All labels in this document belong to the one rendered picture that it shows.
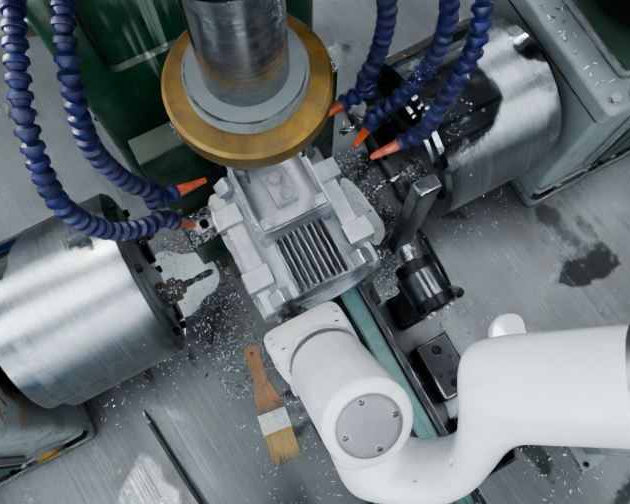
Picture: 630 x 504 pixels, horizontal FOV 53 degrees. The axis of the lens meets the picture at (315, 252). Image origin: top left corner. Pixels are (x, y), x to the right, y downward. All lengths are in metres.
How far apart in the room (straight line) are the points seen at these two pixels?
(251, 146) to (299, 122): 0.06
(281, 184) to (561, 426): 0.50
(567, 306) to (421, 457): 0.66
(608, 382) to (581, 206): 0.83
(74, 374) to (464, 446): 0.51
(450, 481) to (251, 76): 0.40
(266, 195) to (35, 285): 0.31
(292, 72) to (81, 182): 0.70
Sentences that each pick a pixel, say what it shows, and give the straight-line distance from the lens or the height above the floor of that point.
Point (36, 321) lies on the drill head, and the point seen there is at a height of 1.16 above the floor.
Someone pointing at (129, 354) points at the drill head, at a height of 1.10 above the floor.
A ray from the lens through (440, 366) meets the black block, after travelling 1.09.
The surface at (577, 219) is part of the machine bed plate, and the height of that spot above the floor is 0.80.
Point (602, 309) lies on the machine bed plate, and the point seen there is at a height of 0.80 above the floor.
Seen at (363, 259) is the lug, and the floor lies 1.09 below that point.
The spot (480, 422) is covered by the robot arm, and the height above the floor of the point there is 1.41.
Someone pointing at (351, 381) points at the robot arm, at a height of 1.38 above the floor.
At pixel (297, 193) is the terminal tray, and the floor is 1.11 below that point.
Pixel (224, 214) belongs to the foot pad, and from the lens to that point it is 0.91.
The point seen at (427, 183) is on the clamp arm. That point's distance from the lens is 0.74.
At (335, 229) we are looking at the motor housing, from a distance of 0.89.
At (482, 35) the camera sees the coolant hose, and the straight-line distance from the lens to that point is 0.70.
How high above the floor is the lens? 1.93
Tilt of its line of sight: 75 degrees down
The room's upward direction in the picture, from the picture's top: 1 degrees clockwise
